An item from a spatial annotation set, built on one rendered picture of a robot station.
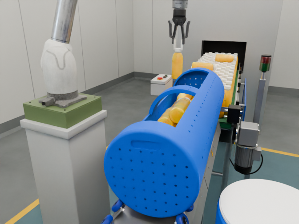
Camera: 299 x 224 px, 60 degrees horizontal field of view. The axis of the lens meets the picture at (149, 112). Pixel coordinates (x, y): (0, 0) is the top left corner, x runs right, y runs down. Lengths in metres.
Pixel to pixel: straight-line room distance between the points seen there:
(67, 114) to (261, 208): 0.90
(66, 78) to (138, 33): 5.06
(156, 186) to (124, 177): 0.10
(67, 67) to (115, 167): 0.70
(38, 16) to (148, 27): 2.76
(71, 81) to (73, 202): 0.64
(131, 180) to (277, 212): 0.39
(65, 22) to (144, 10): 4.77
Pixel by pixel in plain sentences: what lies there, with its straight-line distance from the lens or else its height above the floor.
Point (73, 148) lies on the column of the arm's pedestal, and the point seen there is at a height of 0.89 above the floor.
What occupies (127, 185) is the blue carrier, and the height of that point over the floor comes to 1.05.
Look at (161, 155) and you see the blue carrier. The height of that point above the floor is 1.17.
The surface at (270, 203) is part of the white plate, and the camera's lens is 0.81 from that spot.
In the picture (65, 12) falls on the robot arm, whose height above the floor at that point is 1.52.
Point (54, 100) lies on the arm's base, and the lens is 1.37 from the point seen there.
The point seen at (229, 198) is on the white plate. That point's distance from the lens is 0.79.
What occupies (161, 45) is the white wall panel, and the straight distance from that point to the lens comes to 6.08.
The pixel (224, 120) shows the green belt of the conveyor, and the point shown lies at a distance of 1.66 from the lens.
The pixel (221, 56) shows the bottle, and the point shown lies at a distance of 2.52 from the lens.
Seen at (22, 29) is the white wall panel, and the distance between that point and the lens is 4.03.
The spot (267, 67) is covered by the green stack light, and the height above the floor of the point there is 1.18.
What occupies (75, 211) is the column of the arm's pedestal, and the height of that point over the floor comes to 0.52.
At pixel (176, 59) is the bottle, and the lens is 1.62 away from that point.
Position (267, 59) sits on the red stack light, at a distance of 1.85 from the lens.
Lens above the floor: 1.52
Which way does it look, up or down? 21 degrees down
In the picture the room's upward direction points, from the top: straight up
